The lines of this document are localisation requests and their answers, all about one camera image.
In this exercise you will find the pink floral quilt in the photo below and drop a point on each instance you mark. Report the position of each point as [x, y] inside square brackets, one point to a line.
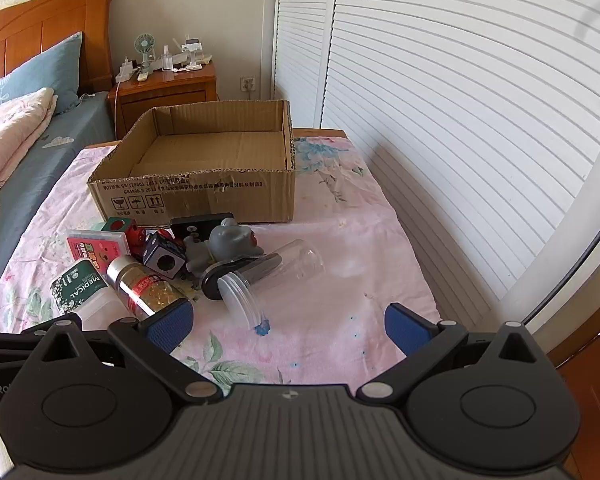
[5, 135]

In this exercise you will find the white power strip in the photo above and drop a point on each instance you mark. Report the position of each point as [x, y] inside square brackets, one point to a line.
[126, 72]

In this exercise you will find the blue bedsheet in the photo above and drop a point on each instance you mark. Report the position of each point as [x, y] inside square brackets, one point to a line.
[55, 165]

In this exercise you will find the blue pillow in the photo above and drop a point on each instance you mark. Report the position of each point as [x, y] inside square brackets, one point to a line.
[35, 75]

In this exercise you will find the white louvered closet door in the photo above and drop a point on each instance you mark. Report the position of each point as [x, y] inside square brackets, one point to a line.
[305, 35]
[455, 110]

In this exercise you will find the black phone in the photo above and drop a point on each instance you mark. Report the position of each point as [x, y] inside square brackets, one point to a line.
[195, 225]

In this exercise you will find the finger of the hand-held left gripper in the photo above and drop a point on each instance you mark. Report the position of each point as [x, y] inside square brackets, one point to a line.
[5, 341]

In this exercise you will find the small green desk fan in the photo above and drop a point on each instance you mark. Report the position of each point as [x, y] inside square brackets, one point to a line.
[144, 45]

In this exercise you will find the clear plastic jar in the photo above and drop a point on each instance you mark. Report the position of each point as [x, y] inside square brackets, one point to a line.
[280, 275]

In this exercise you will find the white wall socket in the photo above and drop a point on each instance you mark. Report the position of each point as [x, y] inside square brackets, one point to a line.
[249, 84]

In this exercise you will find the pink floral tablecloth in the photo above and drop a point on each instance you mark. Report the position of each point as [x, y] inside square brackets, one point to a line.
[340, 260]

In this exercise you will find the white bottle with green label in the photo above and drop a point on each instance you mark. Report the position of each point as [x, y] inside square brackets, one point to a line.
[82, 287]

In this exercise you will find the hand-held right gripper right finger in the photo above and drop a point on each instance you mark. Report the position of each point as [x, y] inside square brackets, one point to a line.
[405, 331]

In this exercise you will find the grey toy figure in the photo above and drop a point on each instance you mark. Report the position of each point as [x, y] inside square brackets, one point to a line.
[230, 240]

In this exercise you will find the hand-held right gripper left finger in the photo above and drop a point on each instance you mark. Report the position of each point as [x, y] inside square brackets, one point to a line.
[172, 321]

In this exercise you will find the clear spray bottle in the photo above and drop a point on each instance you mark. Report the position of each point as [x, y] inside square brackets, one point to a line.
[168, 60]

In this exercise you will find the clear capsule bottle silver cap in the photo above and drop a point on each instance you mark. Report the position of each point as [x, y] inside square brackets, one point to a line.
[140, 287]

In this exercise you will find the red toy train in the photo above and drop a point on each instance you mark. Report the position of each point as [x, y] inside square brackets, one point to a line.
[136, 237]

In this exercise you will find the pink card box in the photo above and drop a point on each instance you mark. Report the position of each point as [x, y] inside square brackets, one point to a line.
[95, 245]

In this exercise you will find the white phone stand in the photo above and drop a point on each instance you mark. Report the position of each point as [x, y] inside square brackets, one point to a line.
[194, 52]

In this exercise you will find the brown cardboard box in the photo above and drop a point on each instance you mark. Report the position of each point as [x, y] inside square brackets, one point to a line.
[205, 195]

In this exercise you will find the wooden bed headboard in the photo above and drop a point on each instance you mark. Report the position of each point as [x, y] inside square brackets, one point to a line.
[40, 25]

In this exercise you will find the dark cube toy car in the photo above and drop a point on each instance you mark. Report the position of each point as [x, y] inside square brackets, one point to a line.
[165, 259]

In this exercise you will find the wooden nightstand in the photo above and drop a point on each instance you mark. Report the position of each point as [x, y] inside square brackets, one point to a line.
[170, 100]

